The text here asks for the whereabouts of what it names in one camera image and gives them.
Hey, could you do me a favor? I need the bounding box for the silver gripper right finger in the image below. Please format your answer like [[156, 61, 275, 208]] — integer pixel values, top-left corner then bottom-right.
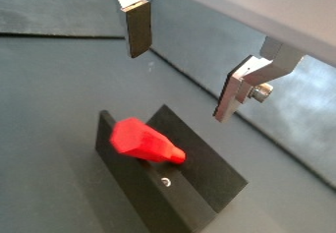
[[214, 36, 304, 122]]

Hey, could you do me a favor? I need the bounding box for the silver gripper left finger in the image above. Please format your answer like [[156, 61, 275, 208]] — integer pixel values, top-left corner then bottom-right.
[[119, 0, 152, 58]]

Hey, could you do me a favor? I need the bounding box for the red peg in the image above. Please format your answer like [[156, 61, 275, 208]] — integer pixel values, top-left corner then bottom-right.
[[110, 117, 187, 164]]

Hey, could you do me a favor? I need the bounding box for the black angled holder bracket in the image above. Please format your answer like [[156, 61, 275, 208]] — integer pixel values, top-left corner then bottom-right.
[[96, 106, 247, 233]]

